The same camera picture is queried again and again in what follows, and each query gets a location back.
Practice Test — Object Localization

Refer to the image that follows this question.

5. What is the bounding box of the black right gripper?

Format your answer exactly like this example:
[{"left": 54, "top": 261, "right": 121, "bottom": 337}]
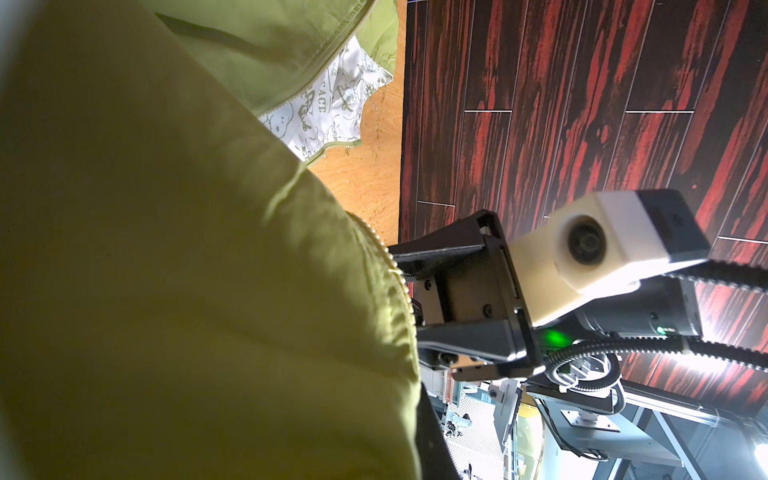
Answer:
[{"left": 388, "top": 209, "right": 545, "bottom": 381}]

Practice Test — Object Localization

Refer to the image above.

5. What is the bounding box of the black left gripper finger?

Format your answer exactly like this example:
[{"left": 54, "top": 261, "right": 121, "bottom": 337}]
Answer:
[{"left": 415, "top": 386, "right": 460, "bottom": 480}]

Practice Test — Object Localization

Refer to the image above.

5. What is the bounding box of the green Snoopy zip jacket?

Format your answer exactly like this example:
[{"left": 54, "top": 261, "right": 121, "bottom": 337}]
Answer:
[{"left": 1, "top": 1, "right": 421, "bottom": 479}]

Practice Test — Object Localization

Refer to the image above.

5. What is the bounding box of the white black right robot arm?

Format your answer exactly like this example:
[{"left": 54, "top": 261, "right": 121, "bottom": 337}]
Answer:
[{"left": 391, "top": 195, "right": 709, "bottom": 461}]

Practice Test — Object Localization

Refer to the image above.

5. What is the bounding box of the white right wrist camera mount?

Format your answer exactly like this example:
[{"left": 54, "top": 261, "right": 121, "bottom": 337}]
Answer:
[{"left": 509, "top": 189, "right": 710, "bottom": 328}]

